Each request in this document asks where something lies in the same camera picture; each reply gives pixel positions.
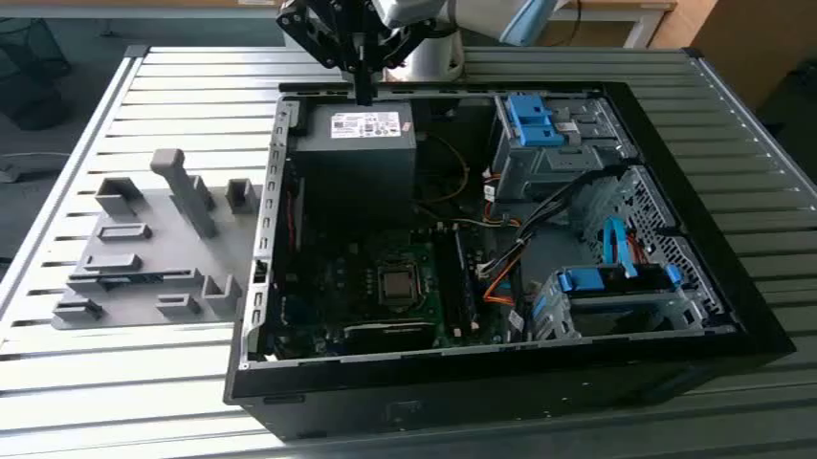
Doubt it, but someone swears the black mesh waste basket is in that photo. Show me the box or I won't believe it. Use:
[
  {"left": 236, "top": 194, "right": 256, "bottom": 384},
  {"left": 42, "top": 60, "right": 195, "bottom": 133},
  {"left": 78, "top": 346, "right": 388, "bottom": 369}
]
[{"left": 0, "top": 17, "right": 73, "bottom": 131}]

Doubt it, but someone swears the grey power supply unit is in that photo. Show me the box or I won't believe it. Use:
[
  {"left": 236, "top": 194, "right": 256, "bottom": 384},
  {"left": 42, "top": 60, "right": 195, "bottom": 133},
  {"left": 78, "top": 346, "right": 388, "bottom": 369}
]
[{"left": 289, "top": 100, "right": 420, "bottom": 230}]

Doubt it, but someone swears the black open PC case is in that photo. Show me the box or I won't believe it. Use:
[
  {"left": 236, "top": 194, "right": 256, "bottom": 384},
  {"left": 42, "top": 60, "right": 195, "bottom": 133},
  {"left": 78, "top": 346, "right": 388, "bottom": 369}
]
[{"left": 220, "top": 79, "right": 798, "bottom": 444}]

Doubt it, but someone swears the green motherboard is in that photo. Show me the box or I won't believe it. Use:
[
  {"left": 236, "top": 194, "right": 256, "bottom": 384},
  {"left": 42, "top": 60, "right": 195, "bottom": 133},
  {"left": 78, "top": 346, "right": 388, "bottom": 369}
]
[{"left": 273, "top": 224, "right": 511, "bottom": 360}]

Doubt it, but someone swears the grey parts rack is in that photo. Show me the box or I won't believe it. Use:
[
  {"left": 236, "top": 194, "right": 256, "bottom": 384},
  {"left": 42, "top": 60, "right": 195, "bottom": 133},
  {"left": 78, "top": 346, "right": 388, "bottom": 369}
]
[{"left": 49, "top": 147, "right": 264, "bottom": 332}]

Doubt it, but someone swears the grey metal disk bay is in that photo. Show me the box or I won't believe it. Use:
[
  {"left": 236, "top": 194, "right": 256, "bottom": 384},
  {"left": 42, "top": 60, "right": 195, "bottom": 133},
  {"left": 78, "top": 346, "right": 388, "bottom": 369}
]
[{"left": 528, "top": 267, "right": 711, "bottom": 340}]

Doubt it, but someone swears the white object on floor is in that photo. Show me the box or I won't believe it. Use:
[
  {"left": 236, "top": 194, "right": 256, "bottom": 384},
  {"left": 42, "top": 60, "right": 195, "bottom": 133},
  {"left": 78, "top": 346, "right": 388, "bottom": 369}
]
[{"left": 0, "top": 151, "right": 70, "bottom": 184}]

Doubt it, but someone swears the black wire bundle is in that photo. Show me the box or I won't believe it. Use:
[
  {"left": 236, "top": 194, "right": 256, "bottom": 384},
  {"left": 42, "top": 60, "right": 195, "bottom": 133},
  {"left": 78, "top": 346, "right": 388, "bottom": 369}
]
[{"left": 512, "top": 164, "right": 627, "bottom": 243}]

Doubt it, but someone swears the black graphics card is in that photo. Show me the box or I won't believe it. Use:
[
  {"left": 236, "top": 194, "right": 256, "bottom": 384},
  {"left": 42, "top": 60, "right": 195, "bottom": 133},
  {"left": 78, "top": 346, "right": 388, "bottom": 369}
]
[{"left": 340, "top": 320, "right": 439, "bottom": 355}]

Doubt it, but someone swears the wooden cabinet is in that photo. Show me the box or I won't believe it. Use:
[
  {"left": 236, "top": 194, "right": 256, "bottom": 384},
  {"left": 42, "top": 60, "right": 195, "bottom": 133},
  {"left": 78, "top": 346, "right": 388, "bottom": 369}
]
[{"left": 691, "top": 0, "right": 817, "bottom": 111}]

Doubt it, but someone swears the hard disk in blue carrier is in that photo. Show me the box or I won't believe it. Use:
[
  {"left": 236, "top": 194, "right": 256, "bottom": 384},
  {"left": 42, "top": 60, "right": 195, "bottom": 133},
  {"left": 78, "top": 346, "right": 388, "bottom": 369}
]
[{"left": 555, "top": 264, "right": 683, "bottom": 294}]

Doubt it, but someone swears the CPU socket with CPU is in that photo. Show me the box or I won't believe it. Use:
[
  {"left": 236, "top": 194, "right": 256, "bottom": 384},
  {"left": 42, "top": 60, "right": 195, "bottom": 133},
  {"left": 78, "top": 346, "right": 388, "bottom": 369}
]
[{"left": 373, "top": 260, "right": 425, "bottom": 310}]

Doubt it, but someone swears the blue flat data wire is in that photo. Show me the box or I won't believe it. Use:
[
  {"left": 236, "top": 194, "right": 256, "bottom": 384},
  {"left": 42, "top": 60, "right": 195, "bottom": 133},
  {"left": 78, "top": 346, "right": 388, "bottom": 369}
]
[{"left": 600, "top": 215, "right": 639, "bottom": 279}]

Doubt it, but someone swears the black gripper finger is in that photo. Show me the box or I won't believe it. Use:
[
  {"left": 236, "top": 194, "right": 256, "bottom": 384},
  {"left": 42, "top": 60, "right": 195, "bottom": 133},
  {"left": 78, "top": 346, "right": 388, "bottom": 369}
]
[
  {"left": 364, "top": 18, "right": 443, "bottom": 105},
  {"left": 275, "top": 0, "right": 365, "bottom": 106}
]

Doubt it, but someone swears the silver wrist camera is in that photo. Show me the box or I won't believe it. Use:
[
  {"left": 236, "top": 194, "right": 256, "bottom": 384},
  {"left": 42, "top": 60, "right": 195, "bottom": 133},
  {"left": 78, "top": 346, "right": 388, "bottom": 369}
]
[{"left": 373, "top": 0, "right": 442, "bottom": 29}]

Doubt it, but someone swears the orange wire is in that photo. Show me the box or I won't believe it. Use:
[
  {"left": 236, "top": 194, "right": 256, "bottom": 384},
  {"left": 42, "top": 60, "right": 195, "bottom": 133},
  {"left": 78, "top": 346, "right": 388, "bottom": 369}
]
[{"left": 482, "top": 265, "right": 516, "bottom": 306}]

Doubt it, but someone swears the blue plastic drive latch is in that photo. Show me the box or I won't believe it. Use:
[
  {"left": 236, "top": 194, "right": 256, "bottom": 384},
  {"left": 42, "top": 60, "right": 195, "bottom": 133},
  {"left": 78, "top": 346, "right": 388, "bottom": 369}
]
[{"left": 507, "top": 95, "right": 567, "bottom": 147}]

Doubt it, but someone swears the grey metal drive cage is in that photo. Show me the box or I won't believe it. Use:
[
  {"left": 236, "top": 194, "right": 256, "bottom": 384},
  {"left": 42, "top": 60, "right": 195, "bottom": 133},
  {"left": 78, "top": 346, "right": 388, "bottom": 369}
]
[{"left": 490, "top": 94, "right": 639, "bottom": 202}]

